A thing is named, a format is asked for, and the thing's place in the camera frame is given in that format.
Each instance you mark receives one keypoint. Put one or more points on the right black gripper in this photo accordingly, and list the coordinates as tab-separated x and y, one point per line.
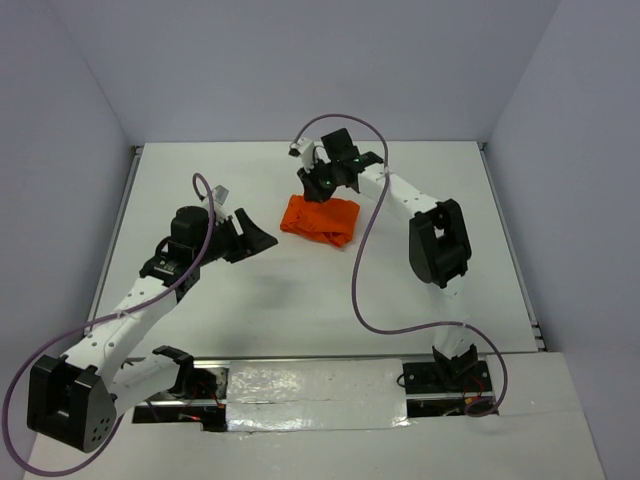
311	191

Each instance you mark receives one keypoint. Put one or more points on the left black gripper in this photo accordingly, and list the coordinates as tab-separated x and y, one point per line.
252	241

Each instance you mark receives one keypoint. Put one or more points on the orange t-shirt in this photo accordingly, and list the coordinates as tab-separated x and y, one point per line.
332	223

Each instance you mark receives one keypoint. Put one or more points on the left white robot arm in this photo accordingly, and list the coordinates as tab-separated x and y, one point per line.
77	397

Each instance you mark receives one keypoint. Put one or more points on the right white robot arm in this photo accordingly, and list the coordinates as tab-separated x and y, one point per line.
439	248

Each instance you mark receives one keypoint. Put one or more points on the silver foil tape panel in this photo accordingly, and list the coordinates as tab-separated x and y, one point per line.
317	395

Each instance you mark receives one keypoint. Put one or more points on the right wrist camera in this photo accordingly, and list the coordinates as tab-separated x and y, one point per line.
305	151

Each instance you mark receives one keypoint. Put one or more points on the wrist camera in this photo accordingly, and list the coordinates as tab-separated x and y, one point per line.
219	194
305	151

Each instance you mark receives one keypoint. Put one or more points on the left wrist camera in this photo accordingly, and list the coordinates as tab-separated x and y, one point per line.
219	194

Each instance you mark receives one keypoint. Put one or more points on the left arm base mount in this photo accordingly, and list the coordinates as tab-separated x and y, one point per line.
202	400

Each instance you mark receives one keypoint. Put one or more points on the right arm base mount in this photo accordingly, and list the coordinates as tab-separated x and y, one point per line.
442	387

